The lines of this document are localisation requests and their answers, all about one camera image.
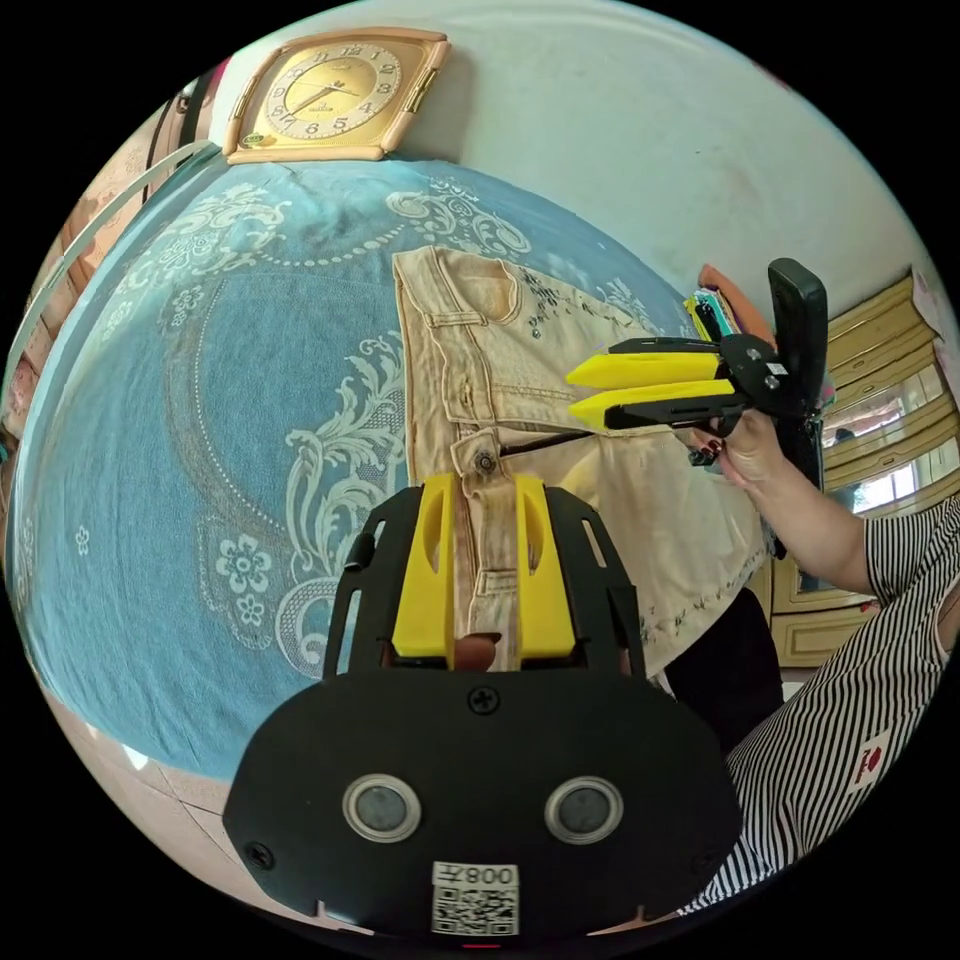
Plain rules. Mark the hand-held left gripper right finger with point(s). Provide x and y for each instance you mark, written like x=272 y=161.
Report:
x=546 y=577

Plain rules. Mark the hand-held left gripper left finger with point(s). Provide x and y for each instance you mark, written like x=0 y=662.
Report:
x=424 y=570

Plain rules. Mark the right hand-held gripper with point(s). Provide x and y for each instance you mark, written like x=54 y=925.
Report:
x=754 y=375

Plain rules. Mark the yellow jeans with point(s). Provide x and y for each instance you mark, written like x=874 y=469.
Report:
x=645 y=510

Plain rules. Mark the person's right forearm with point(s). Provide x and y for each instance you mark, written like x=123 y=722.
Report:
x=814 y=536

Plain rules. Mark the person's left hand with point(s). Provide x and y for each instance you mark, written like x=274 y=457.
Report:
x=478 y=652

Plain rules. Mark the person's right hand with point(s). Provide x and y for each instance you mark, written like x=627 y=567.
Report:
x=750 y=457

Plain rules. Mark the pile of clothes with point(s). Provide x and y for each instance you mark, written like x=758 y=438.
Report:
x=724 y=307

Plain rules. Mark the yellow cupboard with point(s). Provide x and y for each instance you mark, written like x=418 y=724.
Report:
x=877 y=360

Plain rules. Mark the bed with blue printed sheet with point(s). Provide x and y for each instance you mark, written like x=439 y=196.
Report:
x=165 y=450

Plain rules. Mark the person's body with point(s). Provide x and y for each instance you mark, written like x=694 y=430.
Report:
x=847 y=720

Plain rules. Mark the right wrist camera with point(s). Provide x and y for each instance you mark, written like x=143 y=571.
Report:
x=801 y=337

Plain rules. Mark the square gold wall clock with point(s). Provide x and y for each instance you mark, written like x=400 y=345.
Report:
x=334 y=94

